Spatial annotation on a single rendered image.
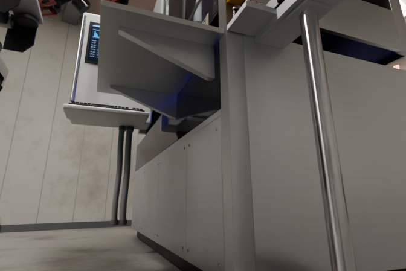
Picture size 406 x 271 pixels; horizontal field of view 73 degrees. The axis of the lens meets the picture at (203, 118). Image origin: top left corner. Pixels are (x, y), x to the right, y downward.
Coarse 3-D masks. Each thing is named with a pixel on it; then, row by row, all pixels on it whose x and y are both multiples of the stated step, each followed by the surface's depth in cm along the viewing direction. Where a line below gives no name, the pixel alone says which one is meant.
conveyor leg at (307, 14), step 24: (312, 0) 75; (312, 24) 76; (312, 48) 74; (312, 72) 72; (312, 96) 71; (312, 120) 71; (336, 144) 67; (336, 168) 64; (336, 192) 63; (336, 216) 61; (336, 240) 60; (336, 264) 59
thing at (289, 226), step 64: (256, 64) 93; (256, 128) 86; (384, 128) 108; (192, 192) 107; (256, 192) 80; (320, 192) 88; (384, 192) 98; (192, 256) 100; (256, 256) 74; (320, 256) 81; (384, 256) 90
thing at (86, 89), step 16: (96, 16) 187; (96, 32) 183; (96, 48) 180; (80, 64) 174; (96, 64) 177; (80, 80) 171; (96, 80) 174; (80, 96) 168; (96, 96) 171; (112, 96) 175; (144, 128) 188
